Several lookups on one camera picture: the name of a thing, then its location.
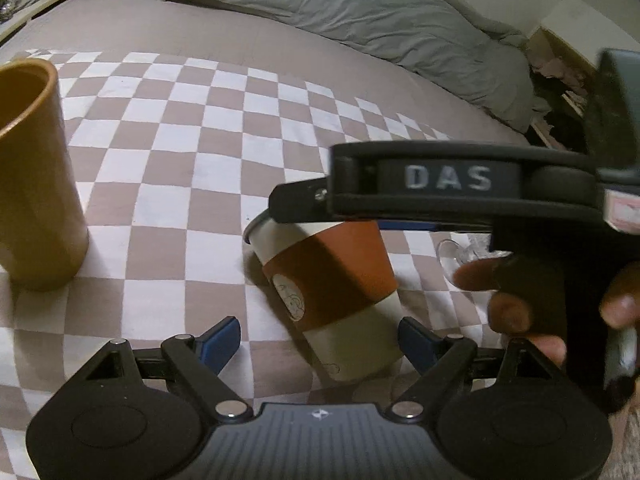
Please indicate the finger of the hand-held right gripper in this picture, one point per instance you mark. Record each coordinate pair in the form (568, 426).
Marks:
(300, 202)

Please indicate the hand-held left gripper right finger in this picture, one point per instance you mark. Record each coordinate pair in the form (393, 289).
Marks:
(414, 345)

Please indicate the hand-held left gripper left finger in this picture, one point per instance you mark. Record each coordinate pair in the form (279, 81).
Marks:
(223, 344)

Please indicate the white paper cup brown sleeve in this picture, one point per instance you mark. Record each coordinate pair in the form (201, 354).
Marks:
(330, 280)

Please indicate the person's right hand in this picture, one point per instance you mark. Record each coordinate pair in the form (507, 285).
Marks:
(507, 312)

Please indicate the clear glass item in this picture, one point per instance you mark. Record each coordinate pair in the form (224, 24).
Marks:
(460, 252)

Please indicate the checkered beige white blanket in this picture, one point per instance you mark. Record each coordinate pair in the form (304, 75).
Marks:
(200, 160)

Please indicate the pile of clutter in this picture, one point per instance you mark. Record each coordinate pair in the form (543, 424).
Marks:
(560, 95)

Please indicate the grey pillow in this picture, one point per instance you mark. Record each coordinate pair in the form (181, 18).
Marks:
(350, 5)

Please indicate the yellow-brown ceramic mug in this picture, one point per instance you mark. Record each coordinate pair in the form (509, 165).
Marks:
(35, 170)

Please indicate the wooden bed frame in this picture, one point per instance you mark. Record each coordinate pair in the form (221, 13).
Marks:
(30, 17)

